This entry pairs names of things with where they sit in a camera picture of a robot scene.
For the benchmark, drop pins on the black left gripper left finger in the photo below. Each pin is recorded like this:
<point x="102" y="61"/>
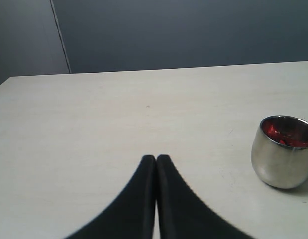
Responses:
<point x="131" y="214"/>

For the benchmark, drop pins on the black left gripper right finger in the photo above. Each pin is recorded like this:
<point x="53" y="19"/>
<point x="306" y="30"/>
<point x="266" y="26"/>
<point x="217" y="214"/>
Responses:
<point x="182" y="214"/>

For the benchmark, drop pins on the red candy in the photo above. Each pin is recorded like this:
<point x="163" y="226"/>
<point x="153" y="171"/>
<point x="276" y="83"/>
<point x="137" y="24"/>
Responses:
<point x="275" y="135"/>

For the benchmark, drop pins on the stainless steel cup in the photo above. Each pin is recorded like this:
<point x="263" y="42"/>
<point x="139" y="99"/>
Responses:
<point x="282" y="166"/>

